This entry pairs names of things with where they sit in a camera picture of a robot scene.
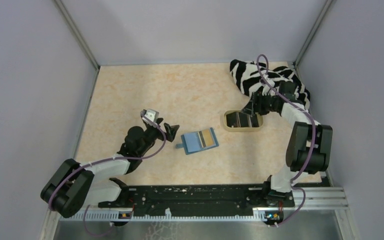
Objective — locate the gold credit card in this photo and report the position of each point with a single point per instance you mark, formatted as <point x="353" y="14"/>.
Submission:
<point x="208" y="137"/>

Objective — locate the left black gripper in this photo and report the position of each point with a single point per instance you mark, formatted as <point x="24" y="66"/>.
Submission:
<point x="170" y="131"/>

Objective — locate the blue leather card holder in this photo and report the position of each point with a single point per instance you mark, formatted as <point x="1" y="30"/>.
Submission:
<point x="190" y="142"/>

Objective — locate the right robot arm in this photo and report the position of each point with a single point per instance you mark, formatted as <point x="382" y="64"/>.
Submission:
<point x="309" y="146"/>

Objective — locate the white slotted cable duct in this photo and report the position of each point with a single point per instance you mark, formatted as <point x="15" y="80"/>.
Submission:
<point x="95" y="215"/>

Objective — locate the zebra striped cloth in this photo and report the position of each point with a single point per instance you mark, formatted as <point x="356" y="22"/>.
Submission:
<point x="247" y="78"/>

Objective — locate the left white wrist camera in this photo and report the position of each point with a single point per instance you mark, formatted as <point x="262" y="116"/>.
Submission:
<point x="150" y="116"/>

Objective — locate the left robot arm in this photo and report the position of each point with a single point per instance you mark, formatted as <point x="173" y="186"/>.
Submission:
<point x="75" y="186"/>

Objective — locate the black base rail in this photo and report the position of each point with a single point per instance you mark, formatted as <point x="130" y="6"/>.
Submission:
<point x="214" y="200"/>

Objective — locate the stack of cards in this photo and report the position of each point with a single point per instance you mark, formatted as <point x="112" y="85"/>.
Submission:
<point x="241" y="120"/>

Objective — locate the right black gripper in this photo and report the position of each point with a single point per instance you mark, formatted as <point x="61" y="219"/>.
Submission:
<point x="257" y="102"/>

